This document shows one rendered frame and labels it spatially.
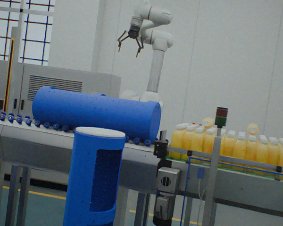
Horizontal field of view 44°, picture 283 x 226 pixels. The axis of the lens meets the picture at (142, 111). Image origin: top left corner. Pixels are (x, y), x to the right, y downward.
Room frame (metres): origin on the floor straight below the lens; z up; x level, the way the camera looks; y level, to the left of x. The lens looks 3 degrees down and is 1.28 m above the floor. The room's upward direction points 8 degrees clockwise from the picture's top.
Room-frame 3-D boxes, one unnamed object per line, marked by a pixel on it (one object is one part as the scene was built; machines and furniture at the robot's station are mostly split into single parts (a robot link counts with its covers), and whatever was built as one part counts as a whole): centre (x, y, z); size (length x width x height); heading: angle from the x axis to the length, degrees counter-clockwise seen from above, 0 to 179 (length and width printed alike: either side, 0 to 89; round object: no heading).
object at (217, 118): (1.89, -0.42, 1.18); 0.06 x 0.06 x 0.05
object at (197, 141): (2.15, -0.36, 1.00); 0.07 x 0.07 x 0.19
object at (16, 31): (3.08, 1.18, 0.85); 0.06 x 0.06 x 1.70; 74
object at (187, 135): (2.20, -0.31, 1.00); 0.07 x 0.07 x 0.19
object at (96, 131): (1.95, 0.22, 1.03); 0.28 x 0.28 x 0.01
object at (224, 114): (1.89, -0.42, 1.23); 0.06 x 0.06 x 0.04
